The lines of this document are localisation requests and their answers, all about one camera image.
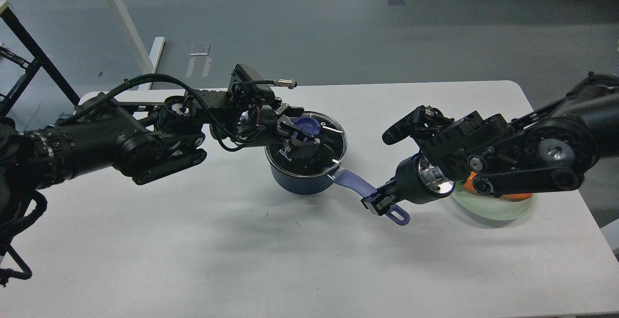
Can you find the orange toy carrot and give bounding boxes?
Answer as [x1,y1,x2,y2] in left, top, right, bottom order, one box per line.
[465,171,532,201]

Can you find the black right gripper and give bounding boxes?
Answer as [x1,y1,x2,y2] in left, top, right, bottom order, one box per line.
[362,155,455,216]

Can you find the dark blue saucepan purple handle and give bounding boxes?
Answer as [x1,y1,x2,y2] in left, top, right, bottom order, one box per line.
[265,144,411,226]

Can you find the pale green plate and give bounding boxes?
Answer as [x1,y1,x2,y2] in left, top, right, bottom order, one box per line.
[450,184,537,221]

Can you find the glass pot lid blue knob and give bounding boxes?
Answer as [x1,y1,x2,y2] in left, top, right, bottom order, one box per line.
[265,111,348,178]

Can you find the white table frame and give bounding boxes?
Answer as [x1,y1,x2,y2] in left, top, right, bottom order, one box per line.
[0,0,165,91]

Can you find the black metal stand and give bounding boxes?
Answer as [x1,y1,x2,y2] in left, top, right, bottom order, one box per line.
[0,0,80,116]

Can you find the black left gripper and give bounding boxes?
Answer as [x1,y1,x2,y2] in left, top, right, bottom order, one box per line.
[227,63,322,162]

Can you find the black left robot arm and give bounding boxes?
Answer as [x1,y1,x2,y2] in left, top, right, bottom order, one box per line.
[0,63,326,286]

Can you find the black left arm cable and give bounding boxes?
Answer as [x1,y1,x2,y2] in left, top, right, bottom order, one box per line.
[73,73,271,152]

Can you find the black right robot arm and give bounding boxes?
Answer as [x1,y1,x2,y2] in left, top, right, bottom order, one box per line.
[362,72,619,216]

